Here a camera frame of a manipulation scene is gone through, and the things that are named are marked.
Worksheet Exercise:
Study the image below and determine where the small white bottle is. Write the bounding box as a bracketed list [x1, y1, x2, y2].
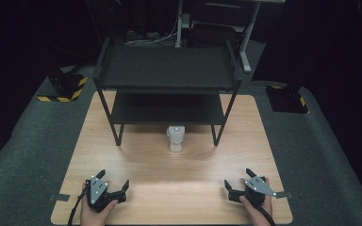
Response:
[166, 125, 187, 153]

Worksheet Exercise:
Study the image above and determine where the person's left hand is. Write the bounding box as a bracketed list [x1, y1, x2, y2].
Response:
[79, 183, 120, 226]

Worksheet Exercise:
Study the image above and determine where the white metal desk frame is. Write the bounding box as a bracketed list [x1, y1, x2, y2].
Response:
[174, 0, 287, 74]

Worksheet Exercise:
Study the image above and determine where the black two-tier shelf rack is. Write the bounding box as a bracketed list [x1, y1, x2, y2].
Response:
[92, 37, 243, 148]

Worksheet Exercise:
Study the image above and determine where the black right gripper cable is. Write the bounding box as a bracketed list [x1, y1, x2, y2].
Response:
[258, 205, 277, 226]

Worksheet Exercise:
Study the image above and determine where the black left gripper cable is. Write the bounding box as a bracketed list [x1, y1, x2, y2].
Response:
[67, 186, 89, 226]

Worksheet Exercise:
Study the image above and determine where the bundle of floor cables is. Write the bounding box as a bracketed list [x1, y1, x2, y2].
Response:
[123, 18, 179, 47]

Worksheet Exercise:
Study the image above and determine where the black office chair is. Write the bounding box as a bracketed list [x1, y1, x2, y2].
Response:
[188, 2, 250, 49]

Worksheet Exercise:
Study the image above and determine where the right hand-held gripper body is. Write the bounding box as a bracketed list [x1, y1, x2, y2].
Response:
[227, 175, 278, 209]

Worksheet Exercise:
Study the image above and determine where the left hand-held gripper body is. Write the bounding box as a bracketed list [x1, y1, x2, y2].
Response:
[86, 175, 128, 214]

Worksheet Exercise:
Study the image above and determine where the person's right hand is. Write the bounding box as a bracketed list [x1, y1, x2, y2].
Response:
[239, 176, 274, 226]

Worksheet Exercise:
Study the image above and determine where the grey tape strip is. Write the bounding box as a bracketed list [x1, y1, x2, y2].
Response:
[274, 190, 293, 200]
[48, 193, 72, 203]

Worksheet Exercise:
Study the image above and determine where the black yellow striped stand base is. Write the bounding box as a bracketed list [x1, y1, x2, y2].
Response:
[37, 73, 89, 104]
[265, 84, 310, 114]

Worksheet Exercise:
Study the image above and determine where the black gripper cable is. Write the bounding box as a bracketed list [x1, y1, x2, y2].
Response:
[258, 205, 277, 226]
[67, 186, 89, 226]

